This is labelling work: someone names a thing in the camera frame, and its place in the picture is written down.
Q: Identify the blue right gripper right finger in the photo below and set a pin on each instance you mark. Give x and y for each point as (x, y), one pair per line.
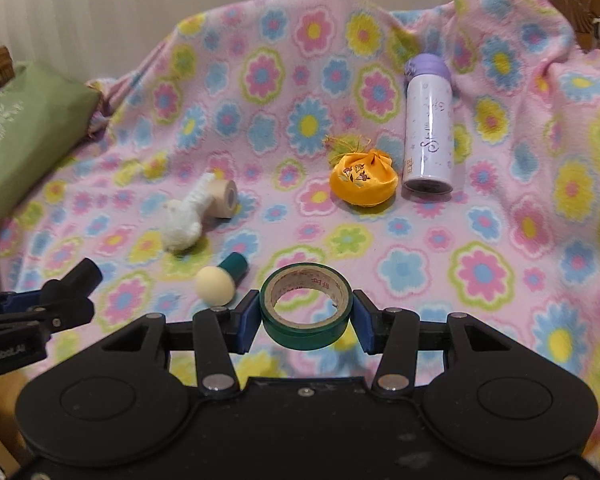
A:
(364, 321)

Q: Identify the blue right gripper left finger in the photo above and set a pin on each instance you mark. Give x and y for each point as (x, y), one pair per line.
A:
(246, 321)

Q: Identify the cream sponge green-handled stamp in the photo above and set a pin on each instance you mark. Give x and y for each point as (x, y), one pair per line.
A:
(216, 285)

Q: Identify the green tape roll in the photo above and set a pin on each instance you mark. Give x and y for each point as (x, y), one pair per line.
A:
(305, 306)

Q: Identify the beige medical tape roll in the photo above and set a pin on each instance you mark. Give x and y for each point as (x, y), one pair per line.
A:
(224, 199)

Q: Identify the orange satin drawstring pouch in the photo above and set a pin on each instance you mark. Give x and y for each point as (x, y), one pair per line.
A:
(360, 174)

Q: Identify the white fluffy plush toy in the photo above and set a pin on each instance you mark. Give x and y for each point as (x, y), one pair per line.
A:
(182, 225)

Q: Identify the pink floral fleece blanket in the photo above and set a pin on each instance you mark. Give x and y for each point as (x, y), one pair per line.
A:
(222, 141)

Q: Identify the white purple-capped bottle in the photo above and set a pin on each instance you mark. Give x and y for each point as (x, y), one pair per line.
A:
(429, 141)

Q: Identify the green cushion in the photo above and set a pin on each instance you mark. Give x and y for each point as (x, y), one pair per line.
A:
(43, 115)

